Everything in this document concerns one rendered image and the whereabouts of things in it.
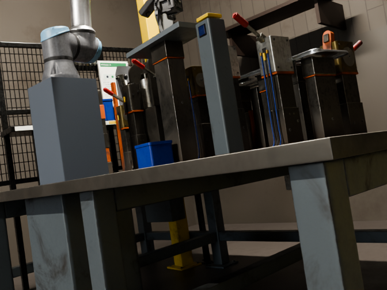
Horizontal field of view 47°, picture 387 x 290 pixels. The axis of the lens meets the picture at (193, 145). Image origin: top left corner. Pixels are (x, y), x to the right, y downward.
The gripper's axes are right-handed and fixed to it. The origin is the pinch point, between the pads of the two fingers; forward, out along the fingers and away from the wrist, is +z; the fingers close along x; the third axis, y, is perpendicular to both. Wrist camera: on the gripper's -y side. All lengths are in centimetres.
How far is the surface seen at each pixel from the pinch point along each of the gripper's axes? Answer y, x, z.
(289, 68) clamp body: 43.9, 0.5, 22.4
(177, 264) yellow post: -89, 126, 115
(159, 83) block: -3.7, -2.7, 16.9
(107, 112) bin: -83, 65, 10
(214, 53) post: 25.5, -15.7, 15.2
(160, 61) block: -1.0, -4.1, 9.5
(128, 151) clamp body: -55, 41, 37
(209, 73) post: 22.2, -14.7, 20.7
